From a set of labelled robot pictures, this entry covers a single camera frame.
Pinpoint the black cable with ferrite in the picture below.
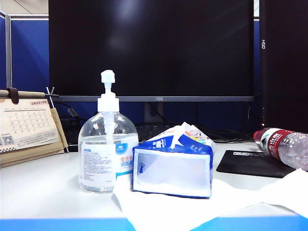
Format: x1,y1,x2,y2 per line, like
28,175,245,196
54,101,80,121

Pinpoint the red label water bottle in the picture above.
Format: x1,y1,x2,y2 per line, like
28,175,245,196
253,127,308,172

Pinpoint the black desk cable bundle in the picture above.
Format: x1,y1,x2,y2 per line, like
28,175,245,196
199,124,254,143

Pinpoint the black HSO monitor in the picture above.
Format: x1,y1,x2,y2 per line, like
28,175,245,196
259,0,308,133

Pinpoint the beige desk calendar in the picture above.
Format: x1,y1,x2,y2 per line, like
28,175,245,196
0,87,70,168

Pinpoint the black AOC monitor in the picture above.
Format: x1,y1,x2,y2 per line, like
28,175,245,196
48,0,255,124

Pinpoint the blue soft tissue pack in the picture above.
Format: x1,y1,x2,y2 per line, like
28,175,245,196
132,124,217,199

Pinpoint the flat white tissue sheet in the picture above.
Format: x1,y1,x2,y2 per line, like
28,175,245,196
112,173,268,231

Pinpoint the pulled white tissue sheet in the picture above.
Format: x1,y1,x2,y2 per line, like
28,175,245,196
252,168,308,218

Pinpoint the clear hand sanitizer pump bottle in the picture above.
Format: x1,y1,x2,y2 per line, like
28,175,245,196
78,69,140,193

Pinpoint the black mouse pad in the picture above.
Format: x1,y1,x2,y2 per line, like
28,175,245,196
216,149,297,179

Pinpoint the white tissue tip in pack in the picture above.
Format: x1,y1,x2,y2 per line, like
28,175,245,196
169,121,193,148

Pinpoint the blue office partition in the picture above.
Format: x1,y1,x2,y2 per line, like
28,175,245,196
0,12,50,92

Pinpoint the black keyboard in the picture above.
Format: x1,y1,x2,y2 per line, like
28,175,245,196
61,122,200,153

